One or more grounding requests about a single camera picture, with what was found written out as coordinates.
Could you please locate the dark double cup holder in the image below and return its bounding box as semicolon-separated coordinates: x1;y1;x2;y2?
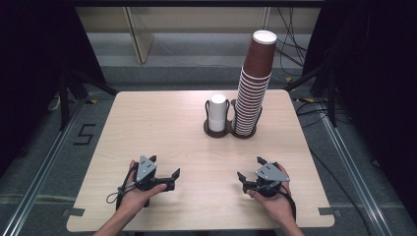
203;97;264;140

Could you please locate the stack of brown cups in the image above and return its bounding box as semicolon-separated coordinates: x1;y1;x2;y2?
231;29;278;138

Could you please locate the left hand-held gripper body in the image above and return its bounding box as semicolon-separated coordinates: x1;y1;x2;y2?
134;154;177;193

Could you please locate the person's left hand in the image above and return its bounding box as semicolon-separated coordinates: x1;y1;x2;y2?
118;159;168;216

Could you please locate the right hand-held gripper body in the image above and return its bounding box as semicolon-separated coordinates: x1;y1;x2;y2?
243;161;291;199

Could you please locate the hand-held gripper cable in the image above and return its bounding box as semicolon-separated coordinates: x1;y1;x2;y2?
105;162;140;211
277;184;298;221

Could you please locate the person's right hand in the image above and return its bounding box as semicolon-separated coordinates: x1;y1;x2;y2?
248;163;297;228

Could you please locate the stack of white cups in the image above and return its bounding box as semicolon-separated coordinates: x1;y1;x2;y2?
209;93;228;133

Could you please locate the aluminium floor rail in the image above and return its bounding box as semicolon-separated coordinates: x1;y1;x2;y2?
0;96;89;236
315;106;395;236

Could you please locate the black floor cable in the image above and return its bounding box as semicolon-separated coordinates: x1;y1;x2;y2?
295;100;374;236

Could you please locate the bundle of hanging black cables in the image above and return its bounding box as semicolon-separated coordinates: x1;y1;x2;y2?
274;7;310;71

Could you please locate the beige shelf unit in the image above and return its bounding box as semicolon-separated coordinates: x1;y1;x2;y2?
75;7;322;65

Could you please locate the black metal stand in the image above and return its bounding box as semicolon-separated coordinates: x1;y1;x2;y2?
56;63;120;132
284;60;339;128

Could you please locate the black curtain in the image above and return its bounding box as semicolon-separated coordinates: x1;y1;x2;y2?
302;0;417;227
0;0;106;175

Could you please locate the left hand-held gripper cable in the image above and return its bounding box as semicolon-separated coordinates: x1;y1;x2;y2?
105;162;140;211

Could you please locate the right hand-held gripper cable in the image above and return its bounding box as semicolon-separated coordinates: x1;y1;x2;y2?
277;184;298;221

